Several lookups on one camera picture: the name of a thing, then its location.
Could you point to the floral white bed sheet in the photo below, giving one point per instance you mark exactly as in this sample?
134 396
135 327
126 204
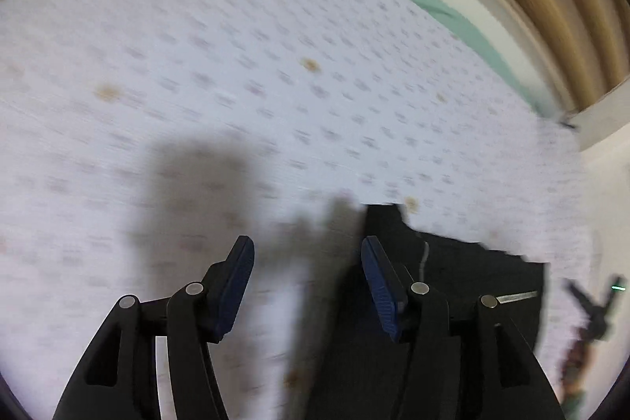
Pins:
246 56

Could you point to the black hooded jacket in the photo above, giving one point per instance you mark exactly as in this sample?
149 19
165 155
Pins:
467 267

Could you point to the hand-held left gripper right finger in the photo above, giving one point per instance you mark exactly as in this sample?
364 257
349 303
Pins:
384 292

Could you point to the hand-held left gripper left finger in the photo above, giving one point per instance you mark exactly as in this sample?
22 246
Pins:
232 287

